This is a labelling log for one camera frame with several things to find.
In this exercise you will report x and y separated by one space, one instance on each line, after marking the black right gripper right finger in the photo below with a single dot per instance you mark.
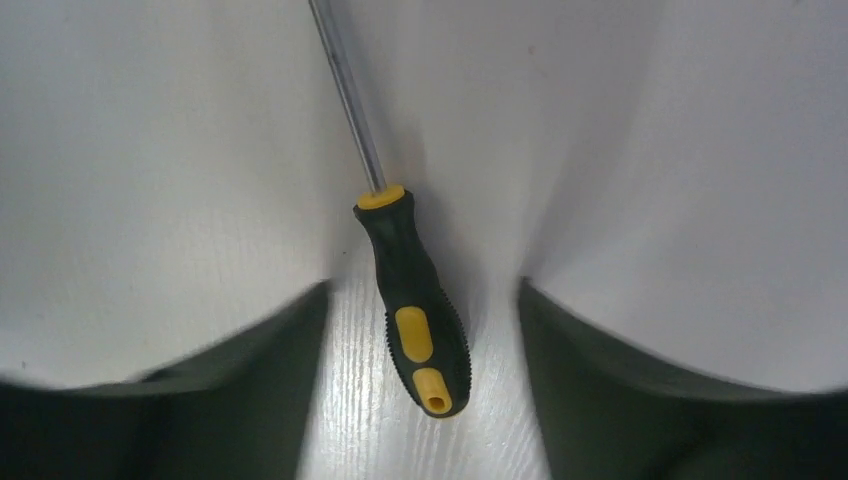
607 409

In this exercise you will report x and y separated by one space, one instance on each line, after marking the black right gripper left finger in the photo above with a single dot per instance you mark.
238 409

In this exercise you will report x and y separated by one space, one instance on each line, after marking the black and yellow screwdriver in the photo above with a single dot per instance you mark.
424 333

